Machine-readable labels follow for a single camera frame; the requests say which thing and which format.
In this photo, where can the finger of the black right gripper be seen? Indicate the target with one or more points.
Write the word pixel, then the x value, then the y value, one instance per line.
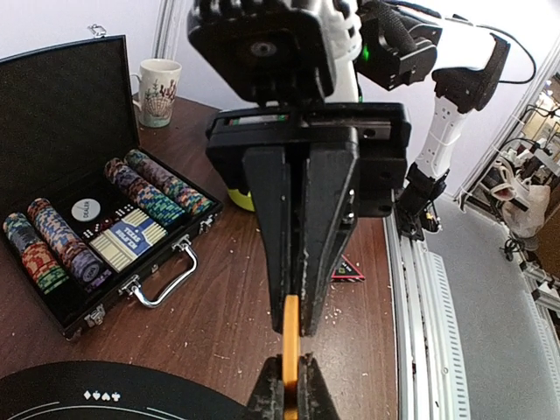
pixel 269 181
pixel 328 178

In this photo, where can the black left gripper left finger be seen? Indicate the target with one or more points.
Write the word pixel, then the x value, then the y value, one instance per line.
pixel 266 400

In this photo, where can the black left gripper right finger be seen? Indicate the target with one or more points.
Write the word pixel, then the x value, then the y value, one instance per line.
pixel 314 401

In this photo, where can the orange round button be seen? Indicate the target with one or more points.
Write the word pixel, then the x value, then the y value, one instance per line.
pixel 290 356

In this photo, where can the black poker chip case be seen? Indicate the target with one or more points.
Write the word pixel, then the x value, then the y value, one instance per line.
pixel 66 110

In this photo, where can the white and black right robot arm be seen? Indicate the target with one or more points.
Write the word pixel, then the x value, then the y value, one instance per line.
pixel 349 115

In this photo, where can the blue texas holdem card deck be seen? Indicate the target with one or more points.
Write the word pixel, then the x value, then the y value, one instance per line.
pixel 136 237

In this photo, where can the yellow-green bowl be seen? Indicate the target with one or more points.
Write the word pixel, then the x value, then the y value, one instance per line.
pixel 242 200

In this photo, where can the right outer poker chip row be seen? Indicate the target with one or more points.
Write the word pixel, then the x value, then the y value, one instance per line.
pixel 173 187

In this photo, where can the poker chip row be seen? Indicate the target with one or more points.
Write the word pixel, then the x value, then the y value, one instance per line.
pixel 83 264
pixel 173 187
pixel 141 192
pixel 35 254

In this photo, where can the red and black triangle card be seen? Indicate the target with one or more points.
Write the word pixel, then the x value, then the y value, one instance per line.
pixel 346 272

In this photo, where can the cream patterned mug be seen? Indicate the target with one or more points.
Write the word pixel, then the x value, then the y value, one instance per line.
pixel 158 81

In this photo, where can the right inner poker chip row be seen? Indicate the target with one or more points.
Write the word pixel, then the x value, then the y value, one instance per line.
pixel 141 192

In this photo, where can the round black poker mat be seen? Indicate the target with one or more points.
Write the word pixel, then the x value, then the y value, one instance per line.
pixel 109 390

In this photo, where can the cream card deck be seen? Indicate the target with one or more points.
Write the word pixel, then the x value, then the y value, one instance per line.
pixel 113 254

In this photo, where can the white dealer button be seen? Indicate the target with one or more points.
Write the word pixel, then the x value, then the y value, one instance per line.
pixel 86 210

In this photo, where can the left inner poker chip row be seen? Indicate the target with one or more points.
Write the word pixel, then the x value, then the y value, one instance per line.
pixel 83 264

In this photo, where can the left outer poker chip row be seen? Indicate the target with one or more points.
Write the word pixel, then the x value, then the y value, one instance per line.
pixel 35 254

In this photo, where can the left aluminium frame post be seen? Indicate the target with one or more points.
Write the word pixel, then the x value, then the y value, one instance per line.
pixel 171 23

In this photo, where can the aluminium front rail base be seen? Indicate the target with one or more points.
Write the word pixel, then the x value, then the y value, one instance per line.
pixel 473 332

